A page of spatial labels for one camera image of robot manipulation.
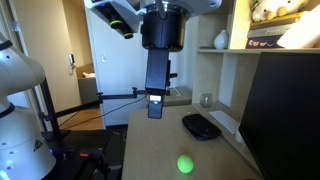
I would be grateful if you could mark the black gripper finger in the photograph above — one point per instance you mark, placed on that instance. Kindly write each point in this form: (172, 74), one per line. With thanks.
(155, 110)

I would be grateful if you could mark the black oval case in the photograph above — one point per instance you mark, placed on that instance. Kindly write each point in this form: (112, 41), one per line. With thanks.
(200, 126)

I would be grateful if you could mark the green golf ball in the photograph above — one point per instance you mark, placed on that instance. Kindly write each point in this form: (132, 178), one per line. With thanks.
(185, 164)

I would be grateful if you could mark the white light switch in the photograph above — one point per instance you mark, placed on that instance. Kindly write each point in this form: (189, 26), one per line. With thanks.
(104, 58)

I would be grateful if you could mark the white cup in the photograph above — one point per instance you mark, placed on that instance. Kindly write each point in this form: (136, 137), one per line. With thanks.
(238, 135)

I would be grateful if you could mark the black exterior camera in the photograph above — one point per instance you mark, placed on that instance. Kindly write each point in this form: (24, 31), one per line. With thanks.
(173, 75)

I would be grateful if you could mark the white vase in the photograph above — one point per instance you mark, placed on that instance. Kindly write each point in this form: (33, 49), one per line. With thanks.
(221, 40)

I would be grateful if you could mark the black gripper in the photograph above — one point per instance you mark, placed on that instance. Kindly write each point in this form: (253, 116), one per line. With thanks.
(163, 31)

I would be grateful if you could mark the yellow book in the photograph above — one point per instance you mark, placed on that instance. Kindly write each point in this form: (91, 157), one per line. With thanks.
(273, 22)

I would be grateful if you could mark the black robot cart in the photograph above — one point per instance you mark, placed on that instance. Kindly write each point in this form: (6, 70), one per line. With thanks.
(86, 143)

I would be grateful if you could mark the beige sofa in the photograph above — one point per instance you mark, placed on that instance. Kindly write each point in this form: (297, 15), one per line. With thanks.
(87, 88)

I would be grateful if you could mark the black tripod pole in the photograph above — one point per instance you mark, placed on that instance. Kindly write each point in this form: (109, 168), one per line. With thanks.
(50, 110)

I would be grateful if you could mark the light wood shelf unit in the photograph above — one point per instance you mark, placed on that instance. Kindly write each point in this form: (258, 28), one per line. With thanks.
(213, 73)

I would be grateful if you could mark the glass jar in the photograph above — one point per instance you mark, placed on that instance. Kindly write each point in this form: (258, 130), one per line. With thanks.
(206, 100)

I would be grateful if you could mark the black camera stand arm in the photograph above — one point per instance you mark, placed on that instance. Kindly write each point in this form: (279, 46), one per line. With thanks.
(116, 96)

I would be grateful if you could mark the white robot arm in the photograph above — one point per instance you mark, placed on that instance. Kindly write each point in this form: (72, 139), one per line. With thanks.
(20, 150)

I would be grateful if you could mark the white keyboard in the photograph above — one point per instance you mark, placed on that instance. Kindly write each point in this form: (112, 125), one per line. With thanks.
(225, 121)

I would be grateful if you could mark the purple book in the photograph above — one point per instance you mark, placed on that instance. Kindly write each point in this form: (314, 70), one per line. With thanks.
(263, 42)

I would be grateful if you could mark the grey book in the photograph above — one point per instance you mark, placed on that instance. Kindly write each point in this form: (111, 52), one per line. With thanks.
(266, 32)

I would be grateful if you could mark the black computer monitor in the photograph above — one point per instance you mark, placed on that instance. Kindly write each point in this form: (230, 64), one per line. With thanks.
(283, 116)

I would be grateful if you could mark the white plush toy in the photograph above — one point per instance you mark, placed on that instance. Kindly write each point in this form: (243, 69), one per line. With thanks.
(266, 11)

